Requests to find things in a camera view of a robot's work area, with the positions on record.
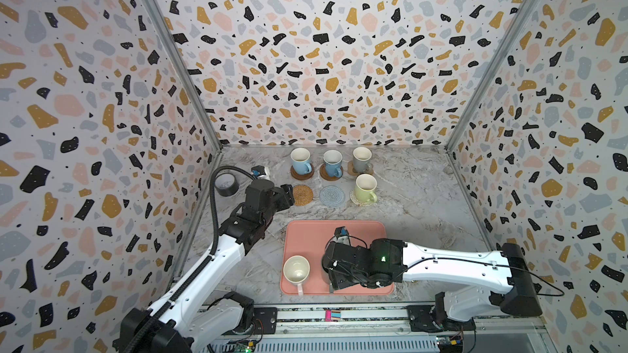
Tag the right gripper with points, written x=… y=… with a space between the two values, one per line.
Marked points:
x=331 y=265

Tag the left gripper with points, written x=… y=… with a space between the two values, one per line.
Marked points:
x=288 y=194

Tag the woven rattan coaster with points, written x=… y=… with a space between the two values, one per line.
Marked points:
x=303 y=195

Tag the brown wooden coaster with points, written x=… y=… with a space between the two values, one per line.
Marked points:
x=326 y=176
x=300 y=177

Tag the white mug blue handle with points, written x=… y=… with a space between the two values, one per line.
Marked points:
x=301 y=161

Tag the light blue mug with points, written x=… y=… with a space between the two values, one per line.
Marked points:
x=333 y=164

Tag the beige patterned round coaster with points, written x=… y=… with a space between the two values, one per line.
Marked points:
x=353 y=200

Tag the paw print wooden coaster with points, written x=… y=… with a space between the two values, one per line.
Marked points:
x=353 y=172

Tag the white mug pink handle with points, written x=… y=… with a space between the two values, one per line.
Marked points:
x=296 y=270

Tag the white mug green handle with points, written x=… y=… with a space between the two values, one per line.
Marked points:
x=364 y=192

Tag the white mug grey handle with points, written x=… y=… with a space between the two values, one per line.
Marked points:
x=361 y=157

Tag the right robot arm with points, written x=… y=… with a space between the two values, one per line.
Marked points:
x=489 y=281

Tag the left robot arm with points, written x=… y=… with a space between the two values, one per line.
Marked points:
x=179 y=321

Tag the light blue round coaster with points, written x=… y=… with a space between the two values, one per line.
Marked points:
x=332 y=196

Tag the pink silicone tray mat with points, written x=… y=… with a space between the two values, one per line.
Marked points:
x=308 y=239

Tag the black tape roll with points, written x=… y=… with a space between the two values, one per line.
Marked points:
x=226 y=185

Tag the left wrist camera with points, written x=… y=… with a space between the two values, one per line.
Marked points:
x=261 y=172

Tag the aluminium front rail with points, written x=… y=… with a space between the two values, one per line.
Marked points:
x=351 y=327

